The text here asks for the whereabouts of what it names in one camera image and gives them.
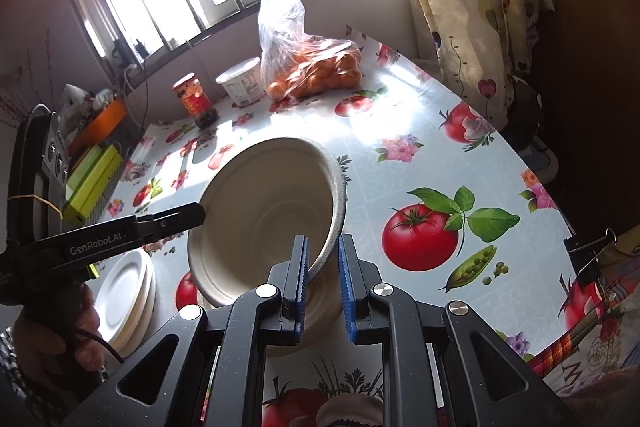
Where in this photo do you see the white foam plate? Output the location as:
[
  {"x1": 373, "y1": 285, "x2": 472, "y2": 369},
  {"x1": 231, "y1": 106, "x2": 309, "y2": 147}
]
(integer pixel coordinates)
[
  {"x1": 112, "y1": 277, "x2": 157, "y2": 358},
  {"x1": 95, "y1": 249, "x2": 151, "y2": 343},
  {"x1": 107, "y1": 259, "x2": 155, "y2": 350}
]

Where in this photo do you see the orange plastic tray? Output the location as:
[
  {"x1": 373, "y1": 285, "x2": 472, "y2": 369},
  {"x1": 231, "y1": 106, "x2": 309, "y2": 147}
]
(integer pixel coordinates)
[{"x1": 69, "y1": 99, "x2": 128, "y2": 150}]

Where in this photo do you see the person's left hand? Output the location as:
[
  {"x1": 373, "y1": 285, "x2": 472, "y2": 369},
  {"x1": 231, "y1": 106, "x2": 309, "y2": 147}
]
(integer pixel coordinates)
[{"x1": 14, "y1": 284, "x2": 107, "y2": 388}]

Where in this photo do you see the plastic bag of oranges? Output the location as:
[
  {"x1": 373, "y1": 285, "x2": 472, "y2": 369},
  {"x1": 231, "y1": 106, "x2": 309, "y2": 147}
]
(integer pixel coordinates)
[{"x1": 257, "y1": 0, "x2": 365, "y2": 102}]

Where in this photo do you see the colourful plaid cloth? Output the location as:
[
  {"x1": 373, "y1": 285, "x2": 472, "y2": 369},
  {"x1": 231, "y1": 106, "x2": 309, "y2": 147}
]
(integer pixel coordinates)
[{"x1": 530, "y1": 232, "x2": 640, "y2": 408}]

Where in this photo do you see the white cable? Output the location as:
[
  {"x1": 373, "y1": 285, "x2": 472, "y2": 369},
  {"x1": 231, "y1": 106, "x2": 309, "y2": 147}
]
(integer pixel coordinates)
[{"x1": 122, "y1": 62, "x2": 151, "y2": 128}]

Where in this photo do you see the white plastic tub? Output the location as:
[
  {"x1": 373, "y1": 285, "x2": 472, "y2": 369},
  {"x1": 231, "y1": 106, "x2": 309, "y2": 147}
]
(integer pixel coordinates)
[{"x1": 216, "y1": 57, "x2": 266, "y2": 108}]

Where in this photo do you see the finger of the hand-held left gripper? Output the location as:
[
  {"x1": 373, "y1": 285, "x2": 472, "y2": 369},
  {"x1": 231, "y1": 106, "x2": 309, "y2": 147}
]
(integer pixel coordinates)
[{"x1": 134, "y1": 202, "x2": 207, "y2": 249}]

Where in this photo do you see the printed vegetable tablecloth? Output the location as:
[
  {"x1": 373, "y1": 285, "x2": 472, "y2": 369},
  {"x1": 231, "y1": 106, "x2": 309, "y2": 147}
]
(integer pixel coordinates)
[{"x1": 95, "y1": 27, "x2": 616, "y2": 427}]

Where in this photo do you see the red label sauce jar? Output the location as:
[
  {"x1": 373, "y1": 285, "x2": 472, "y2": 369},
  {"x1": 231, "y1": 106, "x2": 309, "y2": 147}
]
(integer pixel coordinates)
[{"x1": 172, "y1": 73, "x2": 219, "y2": 129}]

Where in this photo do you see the patterned curtain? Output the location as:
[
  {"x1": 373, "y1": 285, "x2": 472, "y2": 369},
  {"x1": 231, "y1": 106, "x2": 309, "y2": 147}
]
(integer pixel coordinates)
[{"x1": 375, "y1": 0, "x2": 556, "y2": 132}]

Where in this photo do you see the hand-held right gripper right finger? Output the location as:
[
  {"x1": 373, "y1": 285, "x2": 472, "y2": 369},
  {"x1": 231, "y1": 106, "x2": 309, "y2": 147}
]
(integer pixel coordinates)
[{"x1": 337, "y1": 233, "x2": 576, "y2": 427}]

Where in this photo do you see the lime green box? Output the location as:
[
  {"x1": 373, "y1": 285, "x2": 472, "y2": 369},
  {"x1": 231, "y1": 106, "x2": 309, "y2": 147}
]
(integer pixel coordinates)
[{"x1": 64, "y1": 144, "x2": 123, "y2": 224}]

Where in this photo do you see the person's left forearm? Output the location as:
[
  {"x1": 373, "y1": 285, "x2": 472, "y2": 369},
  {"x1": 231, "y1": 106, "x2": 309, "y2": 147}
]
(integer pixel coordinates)
[{"x1": 0, "y1": 332, "x2": 71, "y2": 427}]

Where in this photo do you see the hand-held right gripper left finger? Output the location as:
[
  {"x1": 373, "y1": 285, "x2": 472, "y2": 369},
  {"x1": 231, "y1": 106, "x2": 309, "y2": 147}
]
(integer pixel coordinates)
[{"x1": 62, "y1": 234, "x2": 311, "y2": 427}]

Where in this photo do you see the black binder clip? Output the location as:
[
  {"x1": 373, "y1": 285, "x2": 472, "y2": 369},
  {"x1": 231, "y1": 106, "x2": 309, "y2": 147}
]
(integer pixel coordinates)
[{"x1": 562, "y1": 227, "x2": 618, "y2": 283}]

